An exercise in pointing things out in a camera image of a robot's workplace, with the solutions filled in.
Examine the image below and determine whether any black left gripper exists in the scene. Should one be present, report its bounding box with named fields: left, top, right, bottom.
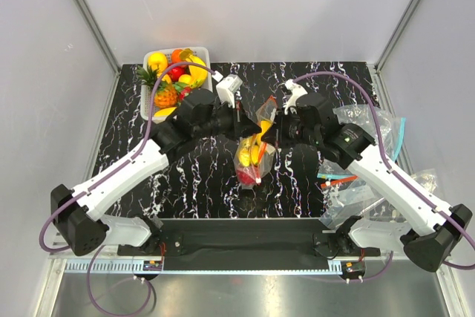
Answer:
left=194, top=99, right=262, bottom=142

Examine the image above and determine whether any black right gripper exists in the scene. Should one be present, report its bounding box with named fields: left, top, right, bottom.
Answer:
left=261, top=108, right=321, bottom=149

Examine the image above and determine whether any yellow banana bunch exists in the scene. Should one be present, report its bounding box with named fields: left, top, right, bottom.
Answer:
left=237, top=137, right=266, bottom=167

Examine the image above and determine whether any clear bag orange zipper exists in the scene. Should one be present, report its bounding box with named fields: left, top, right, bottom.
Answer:
left=234, top=96, right=278, bottom=189

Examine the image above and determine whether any red apple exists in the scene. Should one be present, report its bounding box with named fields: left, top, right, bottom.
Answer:
left=236, top=166, right=261, bottom=186
left=168, top=67, right=186, bottom=82

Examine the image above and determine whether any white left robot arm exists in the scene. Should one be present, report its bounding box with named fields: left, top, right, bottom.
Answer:
left=50, top=90, right=261, bottom=256

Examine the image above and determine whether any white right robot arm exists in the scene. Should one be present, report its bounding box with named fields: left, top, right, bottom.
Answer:
left=262, top=93, right=473, bottom=272

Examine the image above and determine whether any clear bag red zipper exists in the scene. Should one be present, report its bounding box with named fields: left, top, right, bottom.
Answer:
left=319, top=177, right=384, bottom=230

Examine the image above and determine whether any red dragon fruit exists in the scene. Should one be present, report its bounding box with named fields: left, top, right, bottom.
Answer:
left=178, top=87, right=191, bottom=102

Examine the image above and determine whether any yellow starfruit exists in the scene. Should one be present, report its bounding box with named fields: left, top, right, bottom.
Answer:
left=185, top=48, right=208, bottom=88

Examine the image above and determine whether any small yellow mango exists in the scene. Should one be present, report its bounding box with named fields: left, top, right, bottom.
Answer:
left=154, top=107, right=177, bottom=117

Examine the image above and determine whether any small pineapple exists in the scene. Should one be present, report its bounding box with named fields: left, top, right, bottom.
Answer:
left=137, top=65, right=178, bottom=109

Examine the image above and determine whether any orange tangerine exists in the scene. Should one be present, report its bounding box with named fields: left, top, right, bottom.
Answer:
left=171, top=48, right=189, bottom=67

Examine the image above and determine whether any white plastic fruit basket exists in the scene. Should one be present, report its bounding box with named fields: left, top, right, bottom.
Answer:
left=140, top=47, right=213, bottom=123

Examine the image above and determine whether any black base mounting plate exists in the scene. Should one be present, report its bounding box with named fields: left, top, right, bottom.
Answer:
left=117, top=218, right=381, bottom=258

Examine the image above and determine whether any yellow lemon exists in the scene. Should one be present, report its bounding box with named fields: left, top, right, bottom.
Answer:
left=147, top=52, right=168, bottom=73

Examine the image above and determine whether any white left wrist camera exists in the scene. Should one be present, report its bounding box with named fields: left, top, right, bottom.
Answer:
left=216, top=74, right=243, bottom=108

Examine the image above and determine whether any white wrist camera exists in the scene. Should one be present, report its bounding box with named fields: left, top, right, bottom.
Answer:
left=284, top=79, right=308, bottom=114
left=216, top=74, right=243, bottom=108

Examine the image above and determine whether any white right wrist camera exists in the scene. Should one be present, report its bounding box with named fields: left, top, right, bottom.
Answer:
left=284, top=79, right=308, bottom=114

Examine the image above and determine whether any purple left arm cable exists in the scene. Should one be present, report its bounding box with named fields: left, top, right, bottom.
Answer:
left=39, top=62, right=223, bottom=253

